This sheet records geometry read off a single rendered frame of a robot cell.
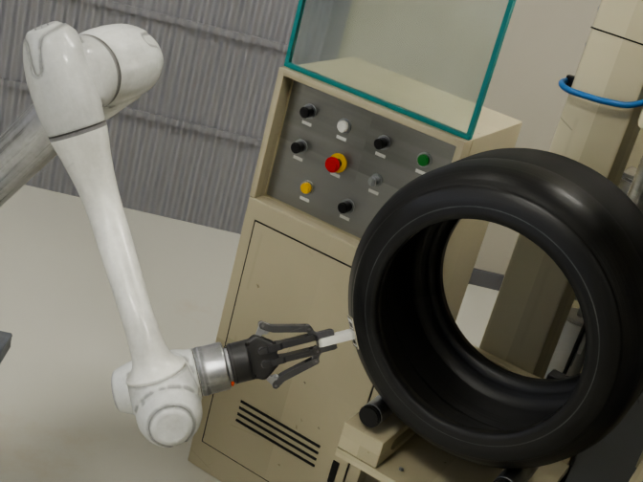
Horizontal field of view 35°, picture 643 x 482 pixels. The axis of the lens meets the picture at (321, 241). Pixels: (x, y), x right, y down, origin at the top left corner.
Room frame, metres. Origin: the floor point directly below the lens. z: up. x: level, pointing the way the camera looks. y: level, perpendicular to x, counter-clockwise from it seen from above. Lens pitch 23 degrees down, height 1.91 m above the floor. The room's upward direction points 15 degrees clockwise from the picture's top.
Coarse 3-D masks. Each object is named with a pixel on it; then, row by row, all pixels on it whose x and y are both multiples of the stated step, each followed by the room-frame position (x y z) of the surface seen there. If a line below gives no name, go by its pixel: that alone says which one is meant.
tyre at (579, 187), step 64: (448, 192) 1.64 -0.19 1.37; (512, 192) 1.60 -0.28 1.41; (576, 192) 1.61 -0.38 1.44; (384, 256) 1.67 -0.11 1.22; (576, 256) 1.53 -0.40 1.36; (640, 256) 1.59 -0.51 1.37; (384, 320) 1.81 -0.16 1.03; (448, 320) 1.88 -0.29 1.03; (640, 320) 1.51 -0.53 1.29; (384, 384) 1.64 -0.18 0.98; (448, 384) 1.82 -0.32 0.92; (512, 384) 1.80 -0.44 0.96; (576, 384) 1.75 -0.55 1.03; (640, 384) 1.51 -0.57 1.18; (448, 448) 1.58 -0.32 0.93; (512, 448) 1.52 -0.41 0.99; (576, 448) 1.51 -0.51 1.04
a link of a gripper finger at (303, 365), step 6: (306, 360) 1.66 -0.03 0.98; (312, 360) 1.65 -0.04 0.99; (318, 360) 1.65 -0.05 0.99; (294, 366) 1.65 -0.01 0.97; (300, 366) 1.64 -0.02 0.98; (306, 366) 1.64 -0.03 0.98; (312, 366) 1.64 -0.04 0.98; (282, 372) 1.64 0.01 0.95; (288, 372) 1.63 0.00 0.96; (294, 372) 1.63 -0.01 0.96; (300, 372) 1.63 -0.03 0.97; (282, 378) 1.62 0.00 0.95; (288, 378) 1.63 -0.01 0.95; (276, 384) 1.61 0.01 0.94
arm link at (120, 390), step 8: (176, 352) 1.58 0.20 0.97; (184, 352) 1.59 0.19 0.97; (192, 352) 1.59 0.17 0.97; (192, 360) 1.57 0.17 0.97; (120, 368) 1.55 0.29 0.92; (128, 368) 1.54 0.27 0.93; (192, 368) 1.56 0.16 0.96; (112, 376) 1.54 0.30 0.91; (120, 376) 1.53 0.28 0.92; (112, 384) 1.53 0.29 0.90; (120, 384) 1.52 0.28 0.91; (200, 384) 1.55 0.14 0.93; (112, 392) 1.52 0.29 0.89; (120, 392) 1.51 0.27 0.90; (128, 392) 1.51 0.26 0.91; (200, 392) 1.56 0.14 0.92; (120, 400) 1.51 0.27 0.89; (128, 400) 1.51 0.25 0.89; (120, 408) 1.52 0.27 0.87; (128, 408) 1.51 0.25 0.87
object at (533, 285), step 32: (608, 0) 1.95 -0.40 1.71; (640, 0) 1.93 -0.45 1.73; (608, 32) 1.95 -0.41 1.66; (640, 32) 1.92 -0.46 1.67; (608, 64) 1.94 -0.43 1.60; (640, 64) 1.91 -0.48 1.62; (608, 96) 1.93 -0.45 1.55; (640, 96) 1.91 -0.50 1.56; (576, 128) 1.94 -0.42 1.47; (608, 128) 1.92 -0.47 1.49; (576, 160) 1.93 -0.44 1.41; (608, 160) 1.91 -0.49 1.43; (512, 256) 1.96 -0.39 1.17; (544, 256) 1.93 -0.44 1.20; (512, 288) 1.95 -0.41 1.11; (544, 288) 1.92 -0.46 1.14; (512, 320) 1.94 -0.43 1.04; (544, 320) 1.91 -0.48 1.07; (512, 352) 1.93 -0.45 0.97; (544, 352) 1.93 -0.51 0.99
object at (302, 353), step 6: (306, 348) 1.66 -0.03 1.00; (312, 348) 1.67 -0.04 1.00; (318, 348) 1.65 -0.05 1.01; (282, 354) 1.65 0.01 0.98; (288, 354) 1.64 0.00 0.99; (294, 354) 1.64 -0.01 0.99; (300, 354) 1.64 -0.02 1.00; (306, 354) 1.65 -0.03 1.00; (312, 354) 1.65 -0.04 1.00; (318, 354) 1.65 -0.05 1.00; (270, 360) 1.62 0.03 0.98; (276, 360) 1.62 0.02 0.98; (282, 360) 1.63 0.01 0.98; (288, 360) 1.63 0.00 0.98; (294, 360) 1.64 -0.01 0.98; (264, 366) 1.61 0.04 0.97; (270, 366) 1.62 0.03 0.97
